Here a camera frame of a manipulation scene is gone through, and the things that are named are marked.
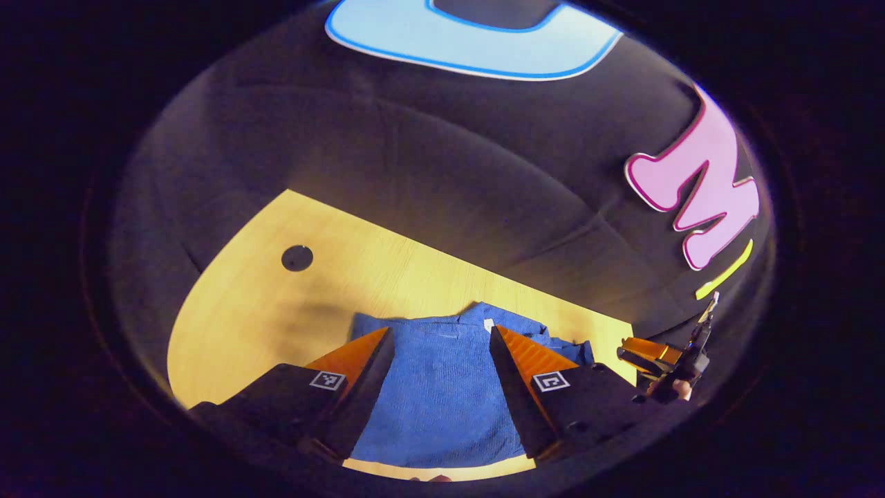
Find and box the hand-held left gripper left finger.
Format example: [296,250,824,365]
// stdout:
[190,326,396,463]

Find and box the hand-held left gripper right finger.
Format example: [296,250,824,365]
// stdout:
[490,325,664,463]

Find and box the blue shirt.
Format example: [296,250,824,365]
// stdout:
[349,302,595,470]

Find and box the black backdrop cloth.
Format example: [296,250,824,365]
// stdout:
[107,0,775,388]

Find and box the black table cable grommet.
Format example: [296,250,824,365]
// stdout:
[281,245,314,272]

